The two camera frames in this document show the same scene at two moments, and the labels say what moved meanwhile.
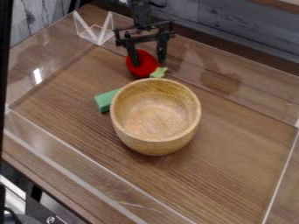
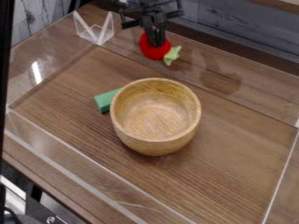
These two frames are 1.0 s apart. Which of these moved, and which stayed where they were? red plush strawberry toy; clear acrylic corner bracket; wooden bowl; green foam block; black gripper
Moved: red plush strawberry toy; black gripper
Stayed: clear acrylic corner bracket; green foam block; wooden bowl
